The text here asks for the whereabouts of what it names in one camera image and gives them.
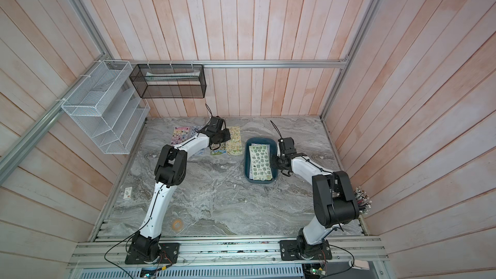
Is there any teal plastic storage box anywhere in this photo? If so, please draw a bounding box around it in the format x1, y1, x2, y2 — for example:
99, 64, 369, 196
244, 138, 278, 184

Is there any yellow animal sticker sheet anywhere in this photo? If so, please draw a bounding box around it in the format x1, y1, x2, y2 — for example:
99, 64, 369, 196
210, 143, 226, 156

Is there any green panda sticker sheet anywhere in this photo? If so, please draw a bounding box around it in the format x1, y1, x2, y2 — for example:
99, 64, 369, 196
226, 127, 243, 156

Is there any pink sticker sheet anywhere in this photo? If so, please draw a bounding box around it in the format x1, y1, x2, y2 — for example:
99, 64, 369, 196
170, 127, 192, 145

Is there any blue penguin sticker sheet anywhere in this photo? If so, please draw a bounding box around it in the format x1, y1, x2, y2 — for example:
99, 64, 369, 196
189, 125, 205, 156

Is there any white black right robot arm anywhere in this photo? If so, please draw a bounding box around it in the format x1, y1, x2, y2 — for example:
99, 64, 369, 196
271, 138, 360, 261

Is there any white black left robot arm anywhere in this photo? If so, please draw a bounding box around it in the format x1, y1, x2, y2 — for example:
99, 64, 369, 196
125, 116, 231, 264

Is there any white green sticker sheet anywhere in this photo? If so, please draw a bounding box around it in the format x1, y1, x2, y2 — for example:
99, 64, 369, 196
249, 143, 273, 182

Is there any red cup of pencils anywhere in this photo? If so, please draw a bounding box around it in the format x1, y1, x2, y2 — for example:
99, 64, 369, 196
354, 187, 372, 215

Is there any small white card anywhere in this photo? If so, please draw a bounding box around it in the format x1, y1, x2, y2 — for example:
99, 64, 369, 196
123, 187, 133, 200

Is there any black wire mesh basket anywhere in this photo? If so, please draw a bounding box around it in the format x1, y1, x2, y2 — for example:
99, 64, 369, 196
130, 63, 207, 99

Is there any aluminium frame bar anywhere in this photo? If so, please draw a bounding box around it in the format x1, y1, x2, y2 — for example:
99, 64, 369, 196
129, 59, 347, 68

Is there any white wire mesh shelf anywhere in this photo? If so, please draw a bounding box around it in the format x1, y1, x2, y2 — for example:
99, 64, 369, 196
62, 60, 150, 155

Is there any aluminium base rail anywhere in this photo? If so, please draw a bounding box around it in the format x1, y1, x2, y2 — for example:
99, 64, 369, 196
67, 236, 389, 269

